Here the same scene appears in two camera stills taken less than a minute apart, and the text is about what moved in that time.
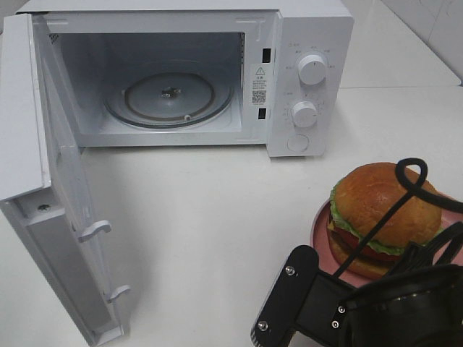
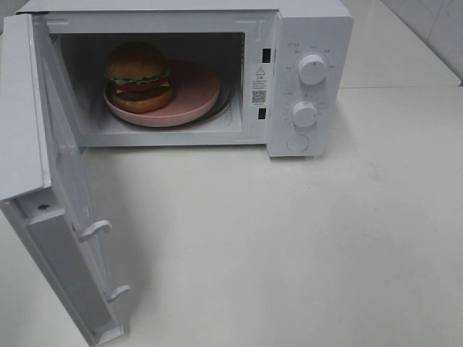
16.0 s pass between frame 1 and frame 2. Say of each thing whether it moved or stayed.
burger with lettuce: moved
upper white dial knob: stayed
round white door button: stayed
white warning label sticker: stayed
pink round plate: moved
